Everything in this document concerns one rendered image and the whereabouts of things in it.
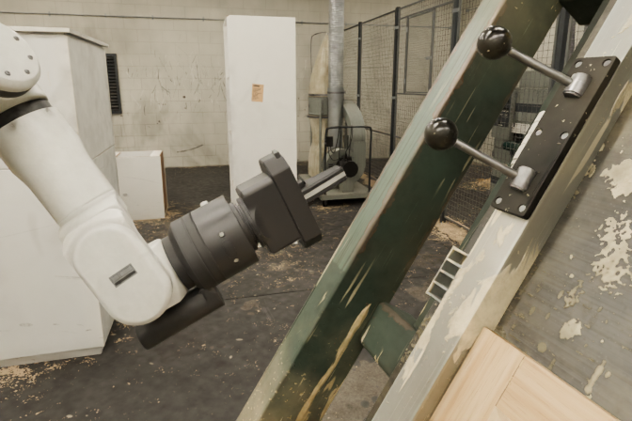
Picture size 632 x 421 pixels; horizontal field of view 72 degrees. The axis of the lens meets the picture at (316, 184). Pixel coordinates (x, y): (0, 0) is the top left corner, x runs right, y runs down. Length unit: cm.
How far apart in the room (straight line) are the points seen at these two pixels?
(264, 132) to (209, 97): 442
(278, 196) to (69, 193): 21
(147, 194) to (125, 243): 477
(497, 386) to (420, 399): 8
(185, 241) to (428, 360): 30
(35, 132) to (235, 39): 345
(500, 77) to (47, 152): 65
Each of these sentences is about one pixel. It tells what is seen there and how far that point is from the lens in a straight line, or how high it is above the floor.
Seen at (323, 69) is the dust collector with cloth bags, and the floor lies 170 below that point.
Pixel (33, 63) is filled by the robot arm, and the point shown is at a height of 151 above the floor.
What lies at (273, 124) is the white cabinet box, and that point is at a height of 114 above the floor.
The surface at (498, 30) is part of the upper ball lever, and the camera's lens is 55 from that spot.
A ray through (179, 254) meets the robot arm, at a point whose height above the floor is 132.
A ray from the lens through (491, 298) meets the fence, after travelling 52.
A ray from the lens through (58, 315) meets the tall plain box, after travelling 281.
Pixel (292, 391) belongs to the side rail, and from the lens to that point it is 77.
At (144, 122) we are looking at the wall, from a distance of 837.
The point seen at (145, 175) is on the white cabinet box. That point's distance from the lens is 519.
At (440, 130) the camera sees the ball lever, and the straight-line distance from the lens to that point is 50.
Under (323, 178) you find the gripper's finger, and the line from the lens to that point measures 52.
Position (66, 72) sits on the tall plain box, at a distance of 248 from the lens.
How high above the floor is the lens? 149
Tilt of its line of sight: 13 degrees down
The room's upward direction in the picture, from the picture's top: straight up
